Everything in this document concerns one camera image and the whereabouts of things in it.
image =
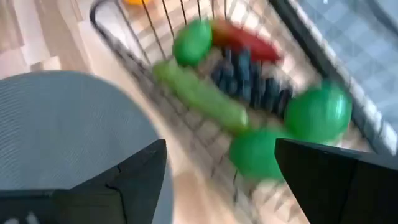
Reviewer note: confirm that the round green toy fruit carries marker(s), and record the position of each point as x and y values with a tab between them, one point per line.
317	112

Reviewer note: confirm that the red toy pepper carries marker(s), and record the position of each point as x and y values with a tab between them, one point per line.
245	43

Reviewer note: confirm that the dark purple toy grapes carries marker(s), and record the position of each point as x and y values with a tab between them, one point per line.
248	81

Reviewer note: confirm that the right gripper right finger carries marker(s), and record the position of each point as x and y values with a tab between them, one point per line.
342	186

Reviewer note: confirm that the dark green toy avocado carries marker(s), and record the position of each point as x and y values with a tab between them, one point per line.
192	42

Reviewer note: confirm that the round grey woven placemat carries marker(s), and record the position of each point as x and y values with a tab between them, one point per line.
62	124

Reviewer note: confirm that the green toy cucumber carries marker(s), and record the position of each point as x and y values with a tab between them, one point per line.
202	96

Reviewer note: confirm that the small green toy fruit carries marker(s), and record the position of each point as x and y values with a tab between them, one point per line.
255	155

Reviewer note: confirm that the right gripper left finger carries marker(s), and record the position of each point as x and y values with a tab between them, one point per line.
93	199

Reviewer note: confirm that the yellow toy fruit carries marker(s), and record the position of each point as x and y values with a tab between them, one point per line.
136	2

